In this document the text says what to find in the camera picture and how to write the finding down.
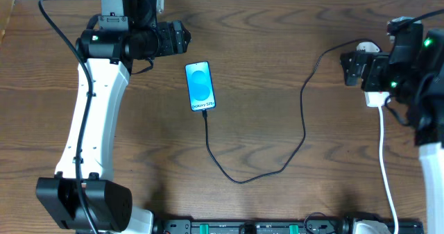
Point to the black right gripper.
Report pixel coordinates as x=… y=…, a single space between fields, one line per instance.
x=356 y=69

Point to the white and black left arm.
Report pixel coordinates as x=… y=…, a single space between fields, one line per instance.
x=81 y=195

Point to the white power strip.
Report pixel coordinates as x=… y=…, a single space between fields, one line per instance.
x=371 y=81

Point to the blue Samsung Galaxy smartphone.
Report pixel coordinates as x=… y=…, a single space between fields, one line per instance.
x=200 y=87

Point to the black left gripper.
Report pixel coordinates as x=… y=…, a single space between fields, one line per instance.
x=177 y=37

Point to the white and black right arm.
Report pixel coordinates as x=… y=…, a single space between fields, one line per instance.
x=412 y=74

